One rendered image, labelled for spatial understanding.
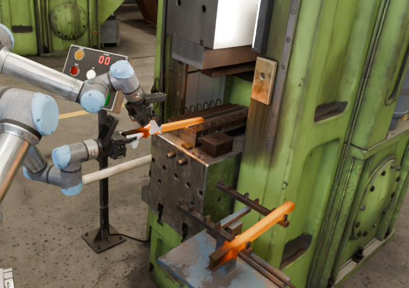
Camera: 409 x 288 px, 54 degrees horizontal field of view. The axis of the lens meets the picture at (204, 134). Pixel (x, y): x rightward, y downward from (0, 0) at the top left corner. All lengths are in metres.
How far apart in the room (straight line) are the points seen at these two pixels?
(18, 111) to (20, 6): 5.24
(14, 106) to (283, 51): 0.93
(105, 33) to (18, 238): 4.83
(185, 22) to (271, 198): 0.81
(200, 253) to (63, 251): 1.22
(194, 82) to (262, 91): 0.51
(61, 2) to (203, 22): 4.91
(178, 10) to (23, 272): 1.65
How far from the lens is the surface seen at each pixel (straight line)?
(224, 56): 1.73
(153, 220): 2.15
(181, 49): 1.74
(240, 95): 2.19
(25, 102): 1.23
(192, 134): 1.78
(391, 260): 3.00
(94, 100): 1.38
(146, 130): 1.65
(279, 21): 1.56
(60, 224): 2.85
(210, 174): 1.70
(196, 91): 2.05
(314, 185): 2.05
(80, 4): 6.51
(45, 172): 1.59
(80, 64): 2.16
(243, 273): 1.56
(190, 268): 1.55
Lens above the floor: 1.73
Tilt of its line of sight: 25 degrees down
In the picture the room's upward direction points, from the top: 6 degrees clockwise
